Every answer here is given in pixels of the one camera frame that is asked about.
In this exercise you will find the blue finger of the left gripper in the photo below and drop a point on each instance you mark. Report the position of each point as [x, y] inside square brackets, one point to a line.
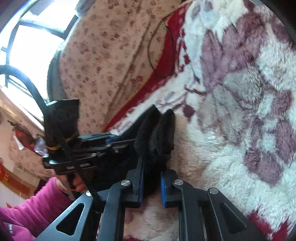
[112, 139]

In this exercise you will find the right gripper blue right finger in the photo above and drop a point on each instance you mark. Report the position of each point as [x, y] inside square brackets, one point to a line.
[169, 193]

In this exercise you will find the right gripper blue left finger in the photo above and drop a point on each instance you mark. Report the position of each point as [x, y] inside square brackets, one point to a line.
[136, 177]

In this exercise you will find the black knit pants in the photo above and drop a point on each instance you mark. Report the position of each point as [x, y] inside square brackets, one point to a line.
[154, 132]

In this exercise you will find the magenta fleece sleeve forearm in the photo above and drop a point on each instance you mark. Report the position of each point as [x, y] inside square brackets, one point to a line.
[27, 221]

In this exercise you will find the person's left hand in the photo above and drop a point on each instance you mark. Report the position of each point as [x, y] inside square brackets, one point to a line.
[71, 184]

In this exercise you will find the clear plastic bag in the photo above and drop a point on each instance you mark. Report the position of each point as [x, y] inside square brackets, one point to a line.
[40, 147]

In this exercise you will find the red white floral blanket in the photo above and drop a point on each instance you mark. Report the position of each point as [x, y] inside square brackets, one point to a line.
[233, 96]

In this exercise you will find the black camera box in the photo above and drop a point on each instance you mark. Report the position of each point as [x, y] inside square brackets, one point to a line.
[61, 119]

